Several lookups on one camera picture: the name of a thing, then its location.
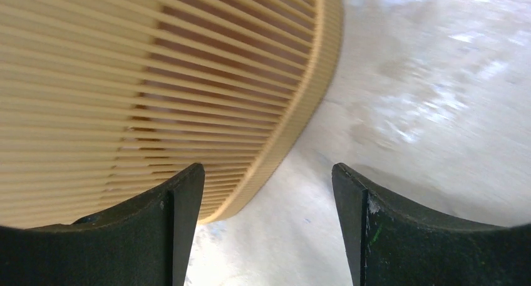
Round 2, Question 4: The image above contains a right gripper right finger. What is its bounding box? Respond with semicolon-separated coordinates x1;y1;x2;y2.
332;163;530;285

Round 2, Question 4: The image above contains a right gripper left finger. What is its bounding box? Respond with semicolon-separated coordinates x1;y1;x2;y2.
1;163;205;285

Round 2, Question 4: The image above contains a yellow ribbed waste bin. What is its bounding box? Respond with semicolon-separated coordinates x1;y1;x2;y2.
1;0;344;228

